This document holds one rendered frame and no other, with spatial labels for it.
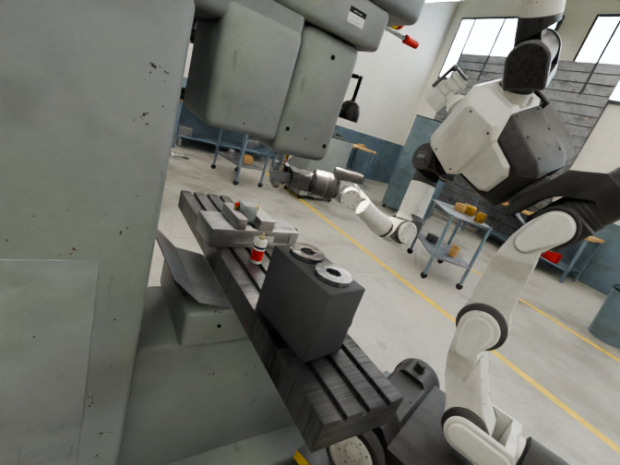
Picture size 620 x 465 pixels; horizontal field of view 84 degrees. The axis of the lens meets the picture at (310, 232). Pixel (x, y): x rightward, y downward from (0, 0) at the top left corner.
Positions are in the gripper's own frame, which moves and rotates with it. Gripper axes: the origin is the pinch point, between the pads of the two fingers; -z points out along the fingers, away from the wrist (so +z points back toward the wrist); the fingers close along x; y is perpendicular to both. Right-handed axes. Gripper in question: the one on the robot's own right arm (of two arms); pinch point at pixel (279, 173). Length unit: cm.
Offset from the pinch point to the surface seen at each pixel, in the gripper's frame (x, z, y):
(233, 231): -4.3, -9.1, 23.9
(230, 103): 20.1, -17.8, -17.1
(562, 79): -556, 580, -214
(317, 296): 44.3, 8.8, 14.3
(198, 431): 19, -6, 90
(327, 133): 7.1, 9.4, -16.4
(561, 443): -14, 223, 126
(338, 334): 43, 17, 24
